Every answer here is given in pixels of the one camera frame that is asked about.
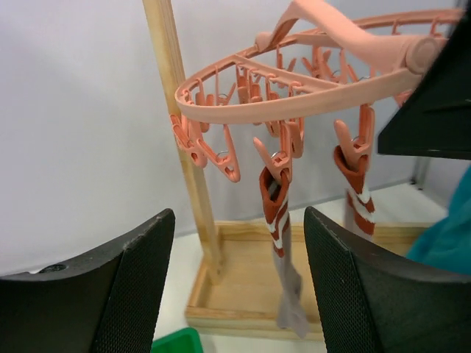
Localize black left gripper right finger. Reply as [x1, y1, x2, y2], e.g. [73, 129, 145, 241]
[304, 207, 470, 352]

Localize teal cloth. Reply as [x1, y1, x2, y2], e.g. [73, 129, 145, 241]
[406, 170, 470, 275]

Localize pink round clip hanger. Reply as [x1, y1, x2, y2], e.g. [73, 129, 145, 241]
[171, 1, 464, 182]

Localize grey sock red striped cuff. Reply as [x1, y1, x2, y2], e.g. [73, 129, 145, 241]
[259, 168, 309, 338]

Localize wooden hanging rack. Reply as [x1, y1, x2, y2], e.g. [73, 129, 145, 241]
[141, 0, 435, 341]

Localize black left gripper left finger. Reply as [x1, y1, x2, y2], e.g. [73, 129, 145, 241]
[1, 209, 175, 352]

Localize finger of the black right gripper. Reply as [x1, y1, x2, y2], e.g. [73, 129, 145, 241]
[377, 16, 470, 160]

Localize green plastic tray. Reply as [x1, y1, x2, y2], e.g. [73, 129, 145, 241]
[151, 327, 203, 353]

